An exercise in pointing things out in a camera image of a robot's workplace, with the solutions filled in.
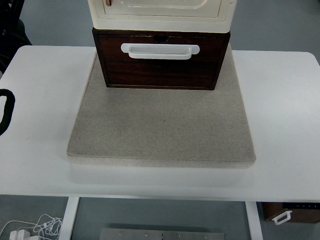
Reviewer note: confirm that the dark wooden drawer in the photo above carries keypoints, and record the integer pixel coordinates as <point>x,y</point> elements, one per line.
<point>211,48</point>

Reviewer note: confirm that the white handle on floor drawer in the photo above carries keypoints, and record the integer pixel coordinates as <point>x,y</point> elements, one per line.
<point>282,218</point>

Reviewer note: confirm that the cream upper cabinet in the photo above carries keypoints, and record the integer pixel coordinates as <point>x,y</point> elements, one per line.
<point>203,16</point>

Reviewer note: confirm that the right white table leg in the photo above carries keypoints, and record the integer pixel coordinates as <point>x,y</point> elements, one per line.
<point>253,220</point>

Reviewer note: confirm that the white power adapter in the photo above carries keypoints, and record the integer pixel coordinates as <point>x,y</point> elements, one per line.
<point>19,235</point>

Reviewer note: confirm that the left white table leg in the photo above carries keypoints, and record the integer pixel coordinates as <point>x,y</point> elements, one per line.
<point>69,218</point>

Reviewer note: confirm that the white table leg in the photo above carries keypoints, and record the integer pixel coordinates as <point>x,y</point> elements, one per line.
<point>253,220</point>
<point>69,218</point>

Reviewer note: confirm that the brown drawer on floor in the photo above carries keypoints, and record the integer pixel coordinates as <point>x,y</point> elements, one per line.
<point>302,212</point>

